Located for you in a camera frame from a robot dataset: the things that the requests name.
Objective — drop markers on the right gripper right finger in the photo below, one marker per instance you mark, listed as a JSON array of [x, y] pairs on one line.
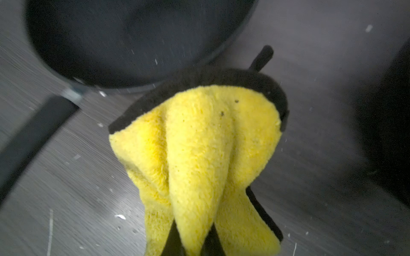
[[212, 245]]

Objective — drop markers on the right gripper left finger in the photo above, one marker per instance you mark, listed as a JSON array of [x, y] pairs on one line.
[[173, 245]]

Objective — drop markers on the yellow microfiber cloth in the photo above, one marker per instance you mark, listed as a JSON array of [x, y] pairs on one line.
[[194, 145]]

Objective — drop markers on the right black frying pan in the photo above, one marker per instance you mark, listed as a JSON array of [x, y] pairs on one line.
[[115, 47]]

